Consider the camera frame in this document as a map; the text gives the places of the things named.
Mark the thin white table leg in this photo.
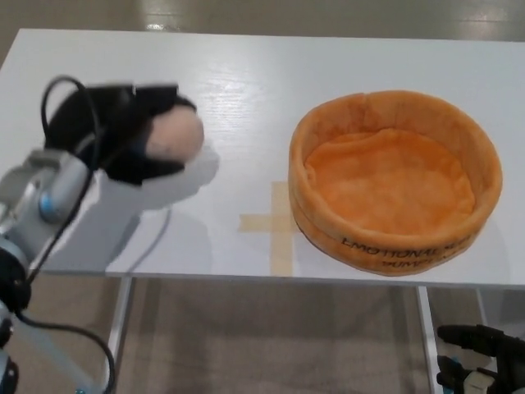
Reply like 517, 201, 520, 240
477, 288, 492, 328

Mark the long beige masking tape strip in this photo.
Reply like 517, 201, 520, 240
269, 181, 294, 277

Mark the grey diagonal table brace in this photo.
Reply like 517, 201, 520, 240
14, 314, 98, 394

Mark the short beige masking tape strip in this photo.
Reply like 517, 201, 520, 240
239, 213, 297, 234

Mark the orange plush round plate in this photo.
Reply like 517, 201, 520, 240
287, 91, 504, 282

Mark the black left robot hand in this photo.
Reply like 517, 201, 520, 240
43, 83, 198, 188

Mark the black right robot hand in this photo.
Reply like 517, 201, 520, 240
435, 323, 525, 394

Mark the pink round plush toy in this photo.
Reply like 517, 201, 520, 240
144, 109, 205, 162

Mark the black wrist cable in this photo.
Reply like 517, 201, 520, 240
24, 74, 116, 394

